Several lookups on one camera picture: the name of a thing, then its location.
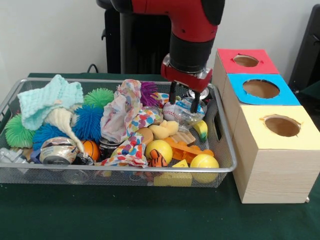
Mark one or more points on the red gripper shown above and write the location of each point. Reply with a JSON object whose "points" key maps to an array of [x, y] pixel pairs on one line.
{"points": [[185, 78]]}

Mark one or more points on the crushed clear plastic bottle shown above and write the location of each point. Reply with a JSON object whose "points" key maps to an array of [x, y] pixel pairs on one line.
{"points": [[186, 117]]}

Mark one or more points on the polka dot cloth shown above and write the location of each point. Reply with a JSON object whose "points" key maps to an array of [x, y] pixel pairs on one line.
{"points": [[122, 112], [130, 152]]}

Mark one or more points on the mint green muslin cloth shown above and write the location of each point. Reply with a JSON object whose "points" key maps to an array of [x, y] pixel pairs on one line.
{"points": [[45, 100]]}

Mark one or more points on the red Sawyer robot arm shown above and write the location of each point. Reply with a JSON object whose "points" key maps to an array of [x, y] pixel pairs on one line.
{"points": [[190, 20]]}

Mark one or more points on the wooden three-hole box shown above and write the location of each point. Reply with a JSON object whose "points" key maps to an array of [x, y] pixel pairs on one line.
{"points": [[275, 170]]}

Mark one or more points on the white baseball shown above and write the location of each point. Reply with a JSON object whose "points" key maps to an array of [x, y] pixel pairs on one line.
{"points": [[168, 112]]}

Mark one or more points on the yellow toy banana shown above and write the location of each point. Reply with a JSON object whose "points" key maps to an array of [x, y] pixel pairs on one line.
{"points": [[203, 130]]}

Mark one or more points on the orange block toy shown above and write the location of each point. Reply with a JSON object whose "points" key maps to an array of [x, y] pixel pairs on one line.
{"points": [[190, 151]]}

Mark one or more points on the yellow ball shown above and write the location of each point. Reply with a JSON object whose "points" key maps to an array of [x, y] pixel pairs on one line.
{"points": [[160, 147]]}

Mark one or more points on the blue spiky ball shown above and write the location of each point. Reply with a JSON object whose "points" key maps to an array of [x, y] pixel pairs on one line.
{"points": [[90, 123]]}

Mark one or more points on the cream muslin cloth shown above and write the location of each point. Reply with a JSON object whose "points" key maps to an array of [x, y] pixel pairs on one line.
{"points": [[62, 120]]}

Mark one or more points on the dark green table cloth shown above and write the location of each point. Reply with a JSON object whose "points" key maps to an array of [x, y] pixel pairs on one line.
{"points": [[312, 90], [125, 215]]}

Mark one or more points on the black upright stand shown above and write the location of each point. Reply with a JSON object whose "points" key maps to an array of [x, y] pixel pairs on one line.
{"points": [[307, 50]]}

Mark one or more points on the crushed cream can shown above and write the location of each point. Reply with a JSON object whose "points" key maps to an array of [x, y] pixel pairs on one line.
{"points": [[57, 151]]}

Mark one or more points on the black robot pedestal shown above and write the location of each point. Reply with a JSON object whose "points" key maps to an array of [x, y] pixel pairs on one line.
{"points": [[140, 50]]}

